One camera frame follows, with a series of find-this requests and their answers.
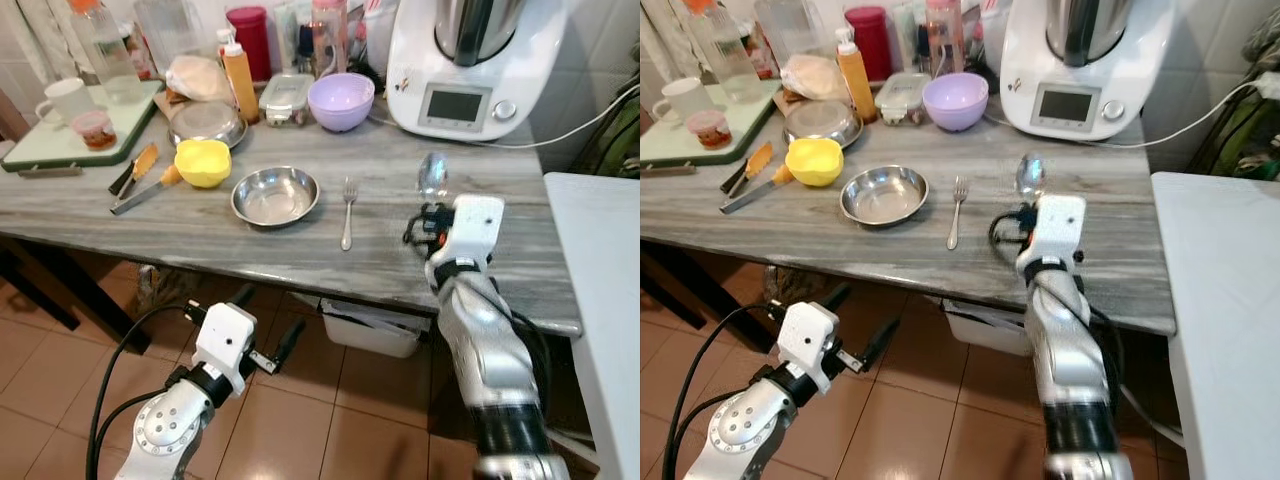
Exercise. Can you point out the steel fork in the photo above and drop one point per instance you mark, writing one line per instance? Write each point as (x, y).
(956, 215)
(348, 215)

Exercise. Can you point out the open steel bowl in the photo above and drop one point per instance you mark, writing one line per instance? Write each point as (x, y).
(884, 196)
(275, 197)

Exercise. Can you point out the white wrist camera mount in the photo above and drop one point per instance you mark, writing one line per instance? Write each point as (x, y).
(225, 345)
(475, 228)
(1058, 228)
(810, 345)

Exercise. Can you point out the small cup with red filling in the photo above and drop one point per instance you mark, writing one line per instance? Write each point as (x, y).
(96, 132)
(711, 132)

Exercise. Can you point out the red canister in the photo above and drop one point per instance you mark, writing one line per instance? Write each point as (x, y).
(250, 45)
(868, 45)

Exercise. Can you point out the green and black bag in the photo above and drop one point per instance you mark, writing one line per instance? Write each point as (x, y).
(1240, 120)
(612, 140)

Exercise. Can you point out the clear bottle with orange cap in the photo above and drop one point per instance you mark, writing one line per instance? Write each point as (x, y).
(108, 60)
(725, 60)

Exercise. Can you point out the white kitchen machine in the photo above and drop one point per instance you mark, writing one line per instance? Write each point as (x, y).
(1085, 70)
(470, 70)

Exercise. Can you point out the clear plastic food container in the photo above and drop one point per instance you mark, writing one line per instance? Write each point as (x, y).
(287, 100)
(902, 100)

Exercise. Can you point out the patterned bag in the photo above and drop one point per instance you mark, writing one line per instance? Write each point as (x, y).
(160, 290)
(785, 285)

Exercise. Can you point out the orange sauce bottle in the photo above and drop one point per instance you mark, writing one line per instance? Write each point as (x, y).
(240, 85)
(857, 85)

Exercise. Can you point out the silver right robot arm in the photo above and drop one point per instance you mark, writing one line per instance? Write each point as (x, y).
(1070, 350)
(490, 350)

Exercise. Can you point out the yellow plastic bowl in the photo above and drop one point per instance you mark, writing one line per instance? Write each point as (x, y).
(814, 162)
(203, 163)

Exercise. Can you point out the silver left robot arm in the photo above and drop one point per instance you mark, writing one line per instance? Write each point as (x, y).
(750, 430)
(170, 430)

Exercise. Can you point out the white mug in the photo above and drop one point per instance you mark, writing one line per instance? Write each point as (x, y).
(686, 100)
(70, 100)

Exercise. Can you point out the clear plastic jug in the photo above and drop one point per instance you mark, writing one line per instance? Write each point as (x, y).
(170, 35)
(787, 35)

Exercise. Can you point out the purple plastic bowl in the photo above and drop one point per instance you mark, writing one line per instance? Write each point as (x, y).
(341, 102)
(955, 102)

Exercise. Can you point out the dark wooden table legs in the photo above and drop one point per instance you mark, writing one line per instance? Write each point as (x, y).
(700, 295)
(90, 300)

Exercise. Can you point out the white plastic bin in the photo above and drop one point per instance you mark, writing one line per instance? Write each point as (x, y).
(985, 330)
(370, 330)

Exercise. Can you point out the green serving tray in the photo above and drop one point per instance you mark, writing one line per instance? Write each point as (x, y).
(670, 145)
(50, 145)

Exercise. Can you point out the bread in plastic bag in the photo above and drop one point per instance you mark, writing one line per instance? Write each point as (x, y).
(200, 80)
(815, 80)

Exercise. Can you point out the pink drinking bottle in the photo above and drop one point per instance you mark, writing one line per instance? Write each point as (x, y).
(329, 40)
(945, 40)

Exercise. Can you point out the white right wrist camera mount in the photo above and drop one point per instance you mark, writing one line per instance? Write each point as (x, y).
(1058, 228)
(475, 228)

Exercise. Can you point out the covered steel bowl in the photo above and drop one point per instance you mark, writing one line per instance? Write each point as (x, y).
(822, 125)
(207, 125)

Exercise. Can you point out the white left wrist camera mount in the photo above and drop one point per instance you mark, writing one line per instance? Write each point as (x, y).
(225, 345)
(810, 345)

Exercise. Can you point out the steel spoon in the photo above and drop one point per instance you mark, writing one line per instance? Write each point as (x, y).
(433, 178)
(1030, 178)

